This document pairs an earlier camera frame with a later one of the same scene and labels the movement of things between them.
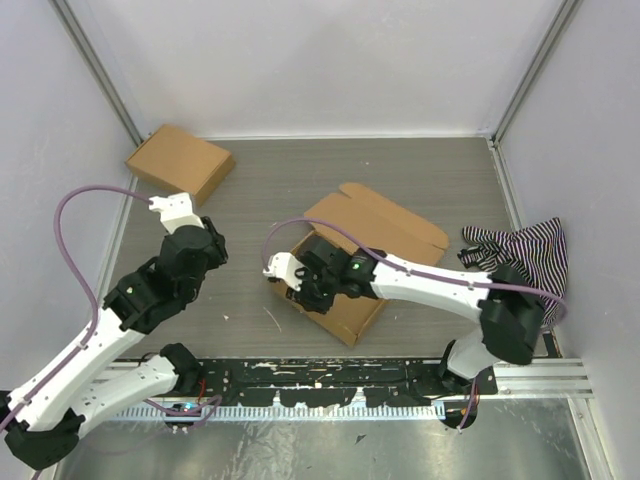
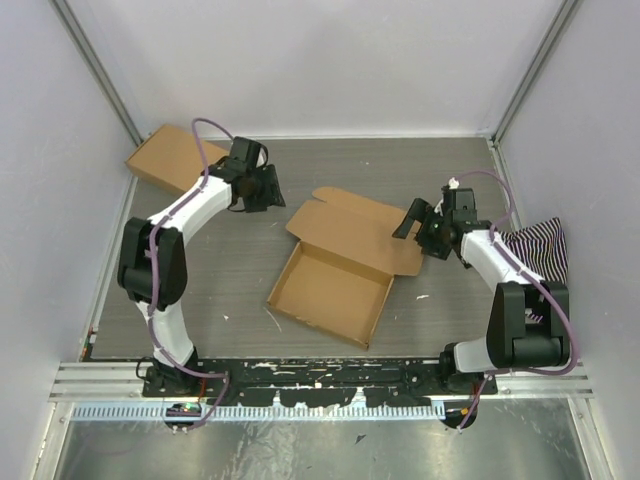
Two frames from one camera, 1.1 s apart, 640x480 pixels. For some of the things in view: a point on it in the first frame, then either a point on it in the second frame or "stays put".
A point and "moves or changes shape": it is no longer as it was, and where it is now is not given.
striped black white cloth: [537, 251] stays put
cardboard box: [383, 228] moves or changes shape
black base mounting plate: [335, 382] stays put
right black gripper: [303, 296] → [418, 211]
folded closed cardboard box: [180, 160] stays put
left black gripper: [220, 250] → [272, 195]
